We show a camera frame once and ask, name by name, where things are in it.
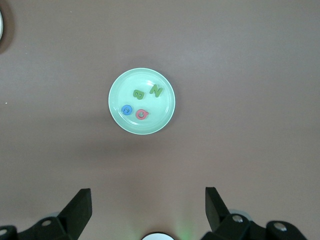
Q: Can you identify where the pink foam letter Q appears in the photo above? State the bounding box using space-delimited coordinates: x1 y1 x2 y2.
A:
135 108 150 121

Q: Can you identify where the green plate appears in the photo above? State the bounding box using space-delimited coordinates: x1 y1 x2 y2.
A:
108 67 176 136

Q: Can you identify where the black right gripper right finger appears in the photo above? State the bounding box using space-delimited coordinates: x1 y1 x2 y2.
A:
201 186 306 240

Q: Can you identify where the green foam letter B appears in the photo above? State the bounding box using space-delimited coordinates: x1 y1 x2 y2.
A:
132 89 147 101

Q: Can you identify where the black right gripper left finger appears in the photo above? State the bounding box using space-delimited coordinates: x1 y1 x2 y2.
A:
0 188 93 240

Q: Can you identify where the blue foam letter G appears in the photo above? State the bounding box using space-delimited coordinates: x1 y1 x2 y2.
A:
120 104 134 117

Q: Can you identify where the brown table mat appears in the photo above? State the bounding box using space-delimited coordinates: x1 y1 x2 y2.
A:
0 0 320 240

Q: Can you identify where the green foam letter N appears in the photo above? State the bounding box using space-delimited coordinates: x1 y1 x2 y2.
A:
149 84 164 99

